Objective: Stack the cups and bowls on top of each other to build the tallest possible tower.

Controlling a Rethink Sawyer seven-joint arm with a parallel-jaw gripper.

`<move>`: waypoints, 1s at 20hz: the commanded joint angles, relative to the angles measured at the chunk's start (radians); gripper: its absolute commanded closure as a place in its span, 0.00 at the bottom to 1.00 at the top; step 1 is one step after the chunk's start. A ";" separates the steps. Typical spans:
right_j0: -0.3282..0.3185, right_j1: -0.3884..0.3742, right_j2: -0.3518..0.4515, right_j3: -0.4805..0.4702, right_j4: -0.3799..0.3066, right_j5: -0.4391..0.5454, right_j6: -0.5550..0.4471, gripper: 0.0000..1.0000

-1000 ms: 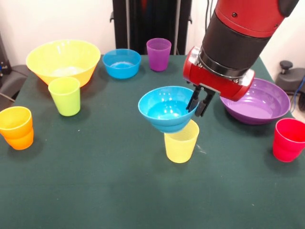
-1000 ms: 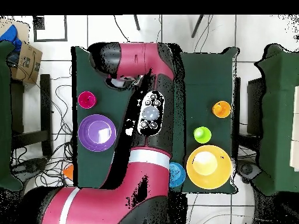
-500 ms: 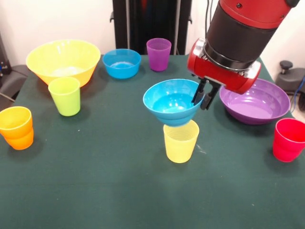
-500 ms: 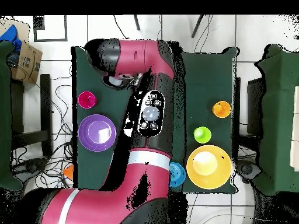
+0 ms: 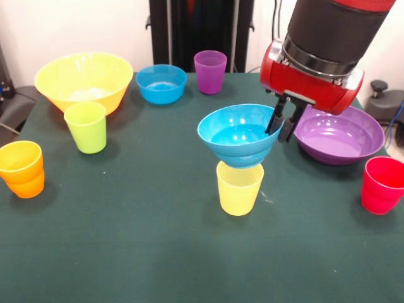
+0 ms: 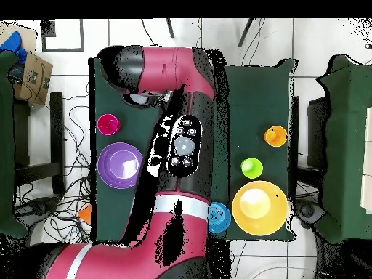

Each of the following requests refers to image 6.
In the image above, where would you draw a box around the orange bowl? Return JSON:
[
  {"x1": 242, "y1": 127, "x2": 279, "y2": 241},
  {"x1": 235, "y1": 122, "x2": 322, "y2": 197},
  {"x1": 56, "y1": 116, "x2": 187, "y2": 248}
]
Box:
[{"x1": 77, "y1": 203, "x2": 92, "y2": 225}]

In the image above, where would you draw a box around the green cup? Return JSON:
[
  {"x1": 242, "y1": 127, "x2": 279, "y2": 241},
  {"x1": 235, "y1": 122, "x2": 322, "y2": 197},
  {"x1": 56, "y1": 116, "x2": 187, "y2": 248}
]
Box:
[{"x1": 240, "y1": 157, "x2": 264, "y2": 179}]

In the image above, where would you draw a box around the blue bowl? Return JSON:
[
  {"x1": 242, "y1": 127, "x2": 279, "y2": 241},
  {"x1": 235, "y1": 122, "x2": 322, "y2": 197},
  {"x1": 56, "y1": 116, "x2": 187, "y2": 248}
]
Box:
[{"x1": 208, "y1": 201, "x2": 232, "y2": 234}]

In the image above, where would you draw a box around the purple bowl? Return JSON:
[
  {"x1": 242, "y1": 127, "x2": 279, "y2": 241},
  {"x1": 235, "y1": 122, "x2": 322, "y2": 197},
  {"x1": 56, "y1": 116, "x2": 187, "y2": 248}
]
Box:
[{"x1": 97, "y1": 142, "x2": 144, "y2": 190}]

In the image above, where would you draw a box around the pink cup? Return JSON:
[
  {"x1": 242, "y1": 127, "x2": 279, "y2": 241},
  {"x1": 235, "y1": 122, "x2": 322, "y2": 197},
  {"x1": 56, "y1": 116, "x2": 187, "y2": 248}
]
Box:
[{"x1": 97, "y1": 113, "x2": 121, "y2": 137}]

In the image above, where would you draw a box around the dark green tablecloth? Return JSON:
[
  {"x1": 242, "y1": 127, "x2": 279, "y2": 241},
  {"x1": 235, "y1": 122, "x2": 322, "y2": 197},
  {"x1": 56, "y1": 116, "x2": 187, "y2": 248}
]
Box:
[{"x1": 88, "y1": 57, "x2": 299, "y2": 242}]

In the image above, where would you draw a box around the orange cup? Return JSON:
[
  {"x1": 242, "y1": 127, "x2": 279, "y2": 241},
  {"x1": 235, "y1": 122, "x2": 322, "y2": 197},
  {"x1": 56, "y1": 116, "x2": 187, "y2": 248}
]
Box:
[{"x1": 263, "y1": 125, "x2": 288, "y2": 148}]

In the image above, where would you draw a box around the large yellow bowl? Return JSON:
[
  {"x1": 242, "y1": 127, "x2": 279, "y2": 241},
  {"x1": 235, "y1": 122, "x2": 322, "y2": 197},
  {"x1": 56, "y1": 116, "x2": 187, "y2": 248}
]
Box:
[{"x1": 231, "y1": 180, "x2": 290, "y2": 236}]

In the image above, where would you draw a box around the black stand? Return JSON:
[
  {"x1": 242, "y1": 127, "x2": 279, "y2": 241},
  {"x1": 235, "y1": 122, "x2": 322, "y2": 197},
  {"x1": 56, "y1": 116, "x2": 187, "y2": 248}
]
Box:
[{"x1": 12, "y1": 92, "x2": 66, "y2": 195}]

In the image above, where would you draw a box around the black chair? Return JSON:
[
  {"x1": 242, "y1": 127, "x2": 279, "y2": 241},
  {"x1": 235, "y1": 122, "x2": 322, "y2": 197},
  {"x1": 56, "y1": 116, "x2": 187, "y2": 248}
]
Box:
[{"x1": 307, "y1": 97, "x2": 331, "y2": 169}]

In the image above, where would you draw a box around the grey floor device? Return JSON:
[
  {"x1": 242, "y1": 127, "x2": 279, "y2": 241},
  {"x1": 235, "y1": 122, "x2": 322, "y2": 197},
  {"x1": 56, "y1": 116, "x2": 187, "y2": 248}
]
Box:
[
  {"x1": 294, "y1": 200, "x2": 326, "y2": 227},
  {"x1": 14, "y1": 197, "x2": 59, "y2": 225}
]

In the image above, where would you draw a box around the green cloth covered table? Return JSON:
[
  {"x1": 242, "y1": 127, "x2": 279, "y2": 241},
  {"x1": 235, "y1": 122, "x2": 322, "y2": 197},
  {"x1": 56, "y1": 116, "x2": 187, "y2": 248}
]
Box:
[
  {"x1": 315, "y1": 54, "x2": 372, "y2": 245},
  {"x1": 0, "y1": 50, "x2": 30, "y2": 239}
]

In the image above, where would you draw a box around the printed cardboard box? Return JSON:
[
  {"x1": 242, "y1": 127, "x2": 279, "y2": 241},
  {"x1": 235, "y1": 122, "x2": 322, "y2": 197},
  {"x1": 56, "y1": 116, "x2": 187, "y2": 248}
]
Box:
[{"x1": 12, "y1": 52, "x2": 54, "y2": 106}]

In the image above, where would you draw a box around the white box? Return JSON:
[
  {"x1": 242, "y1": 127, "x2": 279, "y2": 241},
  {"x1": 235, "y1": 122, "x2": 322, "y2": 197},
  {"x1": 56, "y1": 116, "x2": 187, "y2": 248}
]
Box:
[{"x1": 360, "y1": 105, "x2": 372, "y2": 214}]

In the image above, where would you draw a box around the blue cloth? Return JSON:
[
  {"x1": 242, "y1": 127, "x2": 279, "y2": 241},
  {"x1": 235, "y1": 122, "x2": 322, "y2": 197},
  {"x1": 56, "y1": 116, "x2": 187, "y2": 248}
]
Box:
[{"x1": 0, "y1": 30, "x2": 28, "y2": 66}]

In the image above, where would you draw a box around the thin black cable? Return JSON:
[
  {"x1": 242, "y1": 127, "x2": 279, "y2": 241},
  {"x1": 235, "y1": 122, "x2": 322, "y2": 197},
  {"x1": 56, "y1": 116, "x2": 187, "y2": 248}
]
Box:
[{"x1": 141, "y1": 18, "x2": 159, "y2": 47}]

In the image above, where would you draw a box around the tangle of black cables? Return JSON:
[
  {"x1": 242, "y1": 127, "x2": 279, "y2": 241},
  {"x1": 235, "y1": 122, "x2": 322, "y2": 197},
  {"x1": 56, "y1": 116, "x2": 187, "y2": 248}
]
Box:
[{"x1": 43, "y1": 95, "x2": 97, "y2": 243}]

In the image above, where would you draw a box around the black floor frame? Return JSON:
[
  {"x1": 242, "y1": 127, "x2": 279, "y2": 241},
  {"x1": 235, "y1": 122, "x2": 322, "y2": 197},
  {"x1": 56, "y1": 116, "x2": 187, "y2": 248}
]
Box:
[{"x1": 41, "y1": 18, "x2": 85, "y2": 53}]

